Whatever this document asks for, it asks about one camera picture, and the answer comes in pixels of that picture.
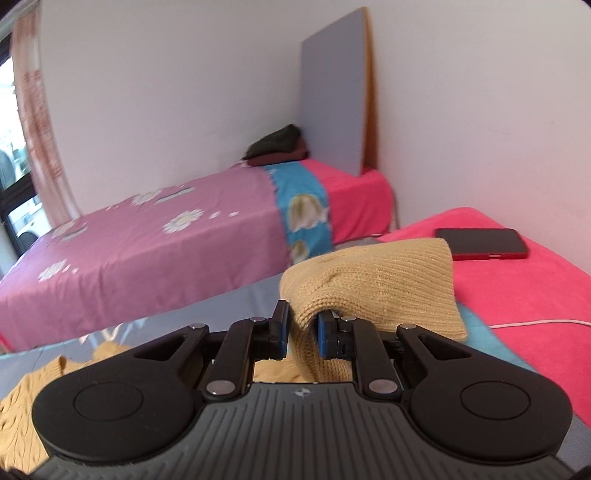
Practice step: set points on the mustard cable-knit sweater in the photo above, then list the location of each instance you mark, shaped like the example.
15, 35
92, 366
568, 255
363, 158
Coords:
387, 284

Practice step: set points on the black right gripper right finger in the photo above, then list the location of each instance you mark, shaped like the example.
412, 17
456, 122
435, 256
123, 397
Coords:
467, 403

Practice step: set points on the pink patterned curtain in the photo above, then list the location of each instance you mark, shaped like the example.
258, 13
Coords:
46, 167

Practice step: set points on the red fleece blanket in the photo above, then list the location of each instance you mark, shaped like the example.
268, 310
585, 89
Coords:
540, 308

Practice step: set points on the window with dark frame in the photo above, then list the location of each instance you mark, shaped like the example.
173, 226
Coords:
23, 218

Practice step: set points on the dark folded clothes pile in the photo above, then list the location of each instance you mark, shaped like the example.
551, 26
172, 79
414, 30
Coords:
284, 145

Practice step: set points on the red smartphone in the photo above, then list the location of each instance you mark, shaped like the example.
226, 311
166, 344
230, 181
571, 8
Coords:
484, 243

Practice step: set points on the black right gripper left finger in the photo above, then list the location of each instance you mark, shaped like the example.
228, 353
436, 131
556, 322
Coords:
137, 404

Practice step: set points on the grey board with wooden edge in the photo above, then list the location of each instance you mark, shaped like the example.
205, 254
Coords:
334, 101

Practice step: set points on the pink floral bed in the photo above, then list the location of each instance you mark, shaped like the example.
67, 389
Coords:
170, 248

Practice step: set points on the grey and blue bedsheet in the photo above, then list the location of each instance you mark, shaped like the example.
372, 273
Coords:
219, 312

